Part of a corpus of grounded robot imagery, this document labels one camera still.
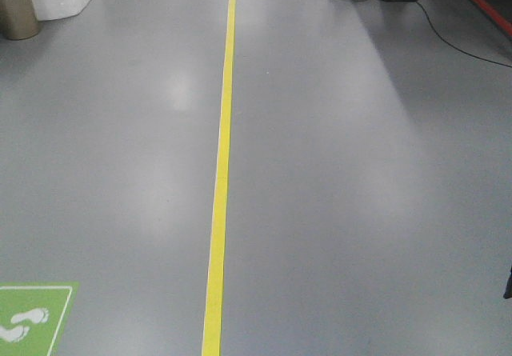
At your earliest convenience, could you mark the yellow floor tape line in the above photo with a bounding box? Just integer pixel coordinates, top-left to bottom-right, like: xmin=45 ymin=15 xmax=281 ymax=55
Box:
xmin=201 ymin=0 xmax=237 ymax=355

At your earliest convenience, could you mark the red metal frame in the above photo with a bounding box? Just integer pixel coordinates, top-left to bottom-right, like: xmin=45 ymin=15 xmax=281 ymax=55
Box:
xmin=450 ymin=0 xmax=512 ymax=39

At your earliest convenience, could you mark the potted plant gold planter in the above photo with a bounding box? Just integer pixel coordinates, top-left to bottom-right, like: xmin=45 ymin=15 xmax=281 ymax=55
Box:
xmin=1 ymin=0 xmax=40 ymax=40

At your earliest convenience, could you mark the black cable on floor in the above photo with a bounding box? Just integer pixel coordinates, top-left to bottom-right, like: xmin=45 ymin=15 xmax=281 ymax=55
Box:
xmin=366 ymin=0 xmax=512 ymax=69

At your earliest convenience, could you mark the green footprint floor sign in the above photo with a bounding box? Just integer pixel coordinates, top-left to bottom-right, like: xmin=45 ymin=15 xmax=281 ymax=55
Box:
xmin=1 ymin=282 xmax=79 ymax=356

